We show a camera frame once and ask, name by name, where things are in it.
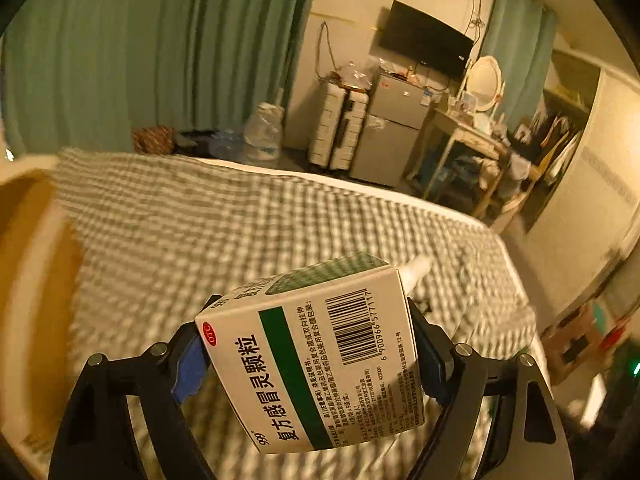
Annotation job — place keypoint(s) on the white ointment tube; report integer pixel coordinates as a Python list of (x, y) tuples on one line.
[(415, 270)]

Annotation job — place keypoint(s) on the grey small fridge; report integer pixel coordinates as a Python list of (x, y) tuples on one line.
[(390, 135)]

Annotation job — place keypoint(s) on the wide green curtain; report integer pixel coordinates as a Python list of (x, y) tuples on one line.
[(125, 50)]

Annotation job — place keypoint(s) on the large clear water bottle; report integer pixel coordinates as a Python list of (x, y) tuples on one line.
[(262, 135)]

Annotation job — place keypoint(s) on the white oval mirror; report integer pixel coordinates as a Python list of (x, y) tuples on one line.
[(484, 82)]

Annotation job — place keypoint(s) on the large cardboard box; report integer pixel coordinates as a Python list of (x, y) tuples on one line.
[(30, 260)]

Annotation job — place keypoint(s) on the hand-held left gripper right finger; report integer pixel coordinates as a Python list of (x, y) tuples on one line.
[(432, 360)]

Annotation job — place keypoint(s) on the black wall television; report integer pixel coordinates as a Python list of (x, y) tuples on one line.
[(425, 40)]

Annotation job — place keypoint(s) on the blue plastic bag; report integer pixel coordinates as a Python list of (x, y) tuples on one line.
[(210, 144)]

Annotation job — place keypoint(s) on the wooden chair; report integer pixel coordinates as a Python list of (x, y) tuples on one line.
[(505, 185)]

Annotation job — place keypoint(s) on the green white medicine box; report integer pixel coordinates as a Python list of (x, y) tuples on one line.
[(310, 360)]

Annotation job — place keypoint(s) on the brown patterned basket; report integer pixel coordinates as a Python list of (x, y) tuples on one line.
[(152, 141)]

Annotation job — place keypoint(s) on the white suitcase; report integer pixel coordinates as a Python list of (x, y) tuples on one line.
[(337, 127)]

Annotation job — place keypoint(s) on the white louvered wardrobe door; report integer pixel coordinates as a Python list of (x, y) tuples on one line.
[(585, 175)]

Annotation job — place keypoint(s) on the brown plastic stool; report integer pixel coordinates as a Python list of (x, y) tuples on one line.
[(590, 340)]

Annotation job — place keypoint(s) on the narrow green curtain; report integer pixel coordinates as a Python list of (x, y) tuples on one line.
[(520, 45)]

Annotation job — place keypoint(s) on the grey white checkered blanket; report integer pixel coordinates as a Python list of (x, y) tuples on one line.
[(225, 230)]

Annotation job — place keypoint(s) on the hanging clothes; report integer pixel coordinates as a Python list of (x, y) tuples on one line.
[(555, 140)]

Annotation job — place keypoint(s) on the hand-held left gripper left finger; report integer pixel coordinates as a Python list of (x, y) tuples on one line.
[(192, 365)]

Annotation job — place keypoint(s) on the white dressing table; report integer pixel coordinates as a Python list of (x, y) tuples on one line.
[(450, 135)]

